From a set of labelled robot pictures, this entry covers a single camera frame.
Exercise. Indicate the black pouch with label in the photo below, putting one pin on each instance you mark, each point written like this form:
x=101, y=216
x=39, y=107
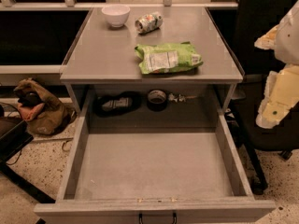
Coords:
x=111, y=106

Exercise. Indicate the black drawer handle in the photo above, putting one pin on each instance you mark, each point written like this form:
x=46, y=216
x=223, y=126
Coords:
x=144, y=219

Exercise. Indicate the black office chair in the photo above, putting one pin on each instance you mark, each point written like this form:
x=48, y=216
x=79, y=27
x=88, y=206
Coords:
x=241, y=27

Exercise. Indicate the crushed soda can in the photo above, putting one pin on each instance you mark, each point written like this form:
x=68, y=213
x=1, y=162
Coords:
x=149, y=22

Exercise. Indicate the open grey top drawer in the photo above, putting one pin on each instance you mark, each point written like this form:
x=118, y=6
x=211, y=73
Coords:
x=111, y=178

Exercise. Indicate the brown canvas bag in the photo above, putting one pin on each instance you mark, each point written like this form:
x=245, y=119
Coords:
x=48, y=118

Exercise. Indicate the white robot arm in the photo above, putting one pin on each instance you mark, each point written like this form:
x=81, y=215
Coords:
x=281, y=92

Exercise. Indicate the green rice chip bag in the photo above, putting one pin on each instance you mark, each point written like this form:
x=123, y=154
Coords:
x=168, y=58

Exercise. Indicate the grey cabinet with top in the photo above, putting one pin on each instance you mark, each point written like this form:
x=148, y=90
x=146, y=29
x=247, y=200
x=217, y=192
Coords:
x=104, y=62

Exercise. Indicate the white ceramic bowl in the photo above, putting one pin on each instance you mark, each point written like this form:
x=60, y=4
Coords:
x=116, y=15

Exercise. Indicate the crumpled foil wrapper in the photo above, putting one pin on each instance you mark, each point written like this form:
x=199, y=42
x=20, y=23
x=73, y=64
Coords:
x=177, y=98

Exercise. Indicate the black chair base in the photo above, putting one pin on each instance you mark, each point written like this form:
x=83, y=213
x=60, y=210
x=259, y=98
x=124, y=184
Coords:
x=13, y=138

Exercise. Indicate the black tape roll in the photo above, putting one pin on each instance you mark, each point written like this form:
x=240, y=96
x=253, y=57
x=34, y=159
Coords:
x=156, y=100

